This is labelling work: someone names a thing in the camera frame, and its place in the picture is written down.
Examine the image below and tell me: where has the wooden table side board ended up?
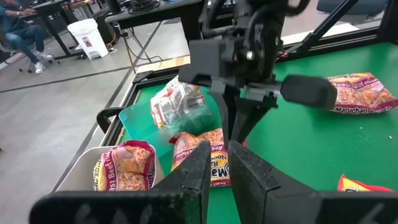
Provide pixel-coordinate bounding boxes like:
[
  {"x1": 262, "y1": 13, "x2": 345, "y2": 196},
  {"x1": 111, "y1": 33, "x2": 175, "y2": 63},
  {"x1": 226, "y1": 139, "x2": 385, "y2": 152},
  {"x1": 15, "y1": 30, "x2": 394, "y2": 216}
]
[{"x1": 136, "y1": 55, "x2": 191, "y2": 75}]

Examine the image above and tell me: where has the small white plastic bin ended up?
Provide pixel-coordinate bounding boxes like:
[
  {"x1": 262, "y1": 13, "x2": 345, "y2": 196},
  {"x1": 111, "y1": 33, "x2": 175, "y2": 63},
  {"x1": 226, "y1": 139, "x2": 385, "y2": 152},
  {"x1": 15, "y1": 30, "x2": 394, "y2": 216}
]
[{"x1": 55, "y1": 144, "x2": 165, "y2": 192}]

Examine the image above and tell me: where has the red Maruchan noodle packet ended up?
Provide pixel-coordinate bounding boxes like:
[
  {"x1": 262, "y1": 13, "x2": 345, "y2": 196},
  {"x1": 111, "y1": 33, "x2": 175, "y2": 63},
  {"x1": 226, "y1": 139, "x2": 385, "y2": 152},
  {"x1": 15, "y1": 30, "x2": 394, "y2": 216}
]
[
  {"x1": 92, "y1": 139, "x2": 157, "y2": 192},
  {"x1": 326, "y1": 72, "x2": 398, "y2": 116},
  {"x1": 169, "y1": 127, "x2": 249, "y2": 188}
]

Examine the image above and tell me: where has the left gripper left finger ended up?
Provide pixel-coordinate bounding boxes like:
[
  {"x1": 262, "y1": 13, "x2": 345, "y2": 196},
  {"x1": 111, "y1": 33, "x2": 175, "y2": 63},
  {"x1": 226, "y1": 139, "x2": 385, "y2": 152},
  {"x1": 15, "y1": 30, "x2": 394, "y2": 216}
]
[{"x1": 29, "y1": 140, "x2": 212, "y2": 224}]

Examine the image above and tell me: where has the black aluminium table frame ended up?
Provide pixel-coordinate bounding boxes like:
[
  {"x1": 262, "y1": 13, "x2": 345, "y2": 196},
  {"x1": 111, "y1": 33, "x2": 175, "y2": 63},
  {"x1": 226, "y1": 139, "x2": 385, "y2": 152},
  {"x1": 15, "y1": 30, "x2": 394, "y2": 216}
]
[{"x1": 51, "y1": 17, "x2": 398, "y2": 192}]

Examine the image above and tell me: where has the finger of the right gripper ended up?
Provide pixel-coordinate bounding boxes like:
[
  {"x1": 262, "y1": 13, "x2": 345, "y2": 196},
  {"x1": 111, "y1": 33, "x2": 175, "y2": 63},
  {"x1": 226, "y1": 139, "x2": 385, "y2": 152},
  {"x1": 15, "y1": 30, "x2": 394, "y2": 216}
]
[
  {"x1": 208, "y1": 87, "x2": 234, "y2": 141},
  {"x1": 232, "y1": 102, "x2": 277, "y2": 144}
]

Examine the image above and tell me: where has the white pedal trash bin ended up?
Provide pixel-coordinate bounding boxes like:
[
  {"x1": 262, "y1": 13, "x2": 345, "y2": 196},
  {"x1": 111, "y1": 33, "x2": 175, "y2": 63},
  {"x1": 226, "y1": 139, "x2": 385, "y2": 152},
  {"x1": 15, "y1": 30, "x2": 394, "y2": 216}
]
[{"x1": 67, "y1": 17, "x2": 109, "y2": 60}]

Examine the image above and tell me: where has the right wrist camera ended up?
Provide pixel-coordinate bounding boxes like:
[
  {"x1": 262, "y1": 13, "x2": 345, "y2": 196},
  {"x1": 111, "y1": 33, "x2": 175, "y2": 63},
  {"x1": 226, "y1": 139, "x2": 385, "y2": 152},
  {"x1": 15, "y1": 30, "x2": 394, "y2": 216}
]
[{"x1": 188, "y1": 39, "x2": 237, "y2": 78}]

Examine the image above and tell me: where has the orange Maruchan noodle packet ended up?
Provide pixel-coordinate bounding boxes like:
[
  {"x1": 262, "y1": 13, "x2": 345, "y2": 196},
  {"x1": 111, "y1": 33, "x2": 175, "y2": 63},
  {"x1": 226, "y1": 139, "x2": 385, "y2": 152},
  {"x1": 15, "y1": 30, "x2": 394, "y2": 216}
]
[
  {"x1": 337, "y1": 174, "x2": 395, "y2": 193},
  {"x1": 150, "y1": 75, "x2": 206, "y2": 130}
]

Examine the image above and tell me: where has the coiled black cable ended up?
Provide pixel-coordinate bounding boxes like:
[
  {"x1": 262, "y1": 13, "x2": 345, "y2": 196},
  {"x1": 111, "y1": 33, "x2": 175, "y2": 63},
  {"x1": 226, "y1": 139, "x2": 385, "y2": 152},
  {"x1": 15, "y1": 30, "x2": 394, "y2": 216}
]
[{"x1": 126, "y1": 0, "x2": 162, "y2": 16}]

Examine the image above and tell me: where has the black desk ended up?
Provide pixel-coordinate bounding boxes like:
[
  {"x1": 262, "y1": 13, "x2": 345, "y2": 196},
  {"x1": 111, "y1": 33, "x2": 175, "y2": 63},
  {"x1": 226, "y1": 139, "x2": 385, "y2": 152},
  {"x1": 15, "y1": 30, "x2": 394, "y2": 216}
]
[
  {"x1": 17, "y1": 0, "x2": 86, "y2": 60},
  {"x1": 104, "y1": 0, "x2": 206, "y2": 47}
]

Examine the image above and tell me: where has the person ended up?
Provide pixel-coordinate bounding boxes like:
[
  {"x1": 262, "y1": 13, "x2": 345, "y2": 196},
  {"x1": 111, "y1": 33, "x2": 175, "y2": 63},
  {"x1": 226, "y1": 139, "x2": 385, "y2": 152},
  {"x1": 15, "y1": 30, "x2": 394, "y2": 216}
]
[{"x1": 0, "y1": 0, "x2": 56, "y2": 75}]

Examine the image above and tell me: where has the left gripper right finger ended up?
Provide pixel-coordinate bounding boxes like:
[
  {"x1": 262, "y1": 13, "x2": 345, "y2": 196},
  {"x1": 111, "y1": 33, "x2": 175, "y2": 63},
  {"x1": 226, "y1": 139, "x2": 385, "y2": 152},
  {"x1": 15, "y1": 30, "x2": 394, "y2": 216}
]
[{"x1": 228, "y1": 139, "x2": 398, "y2": 224}]

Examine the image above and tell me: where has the black curved bracket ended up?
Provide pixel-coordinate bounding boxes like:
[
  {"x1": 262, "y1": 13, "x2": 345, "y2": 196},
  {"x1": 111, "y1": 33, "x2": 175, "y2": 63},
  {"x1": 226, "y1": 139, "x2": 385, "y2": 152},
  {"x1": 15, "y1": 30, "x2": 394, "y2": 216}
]
[{"x1": 96, "y1": 106, "x2": 125, "y2": 134}]

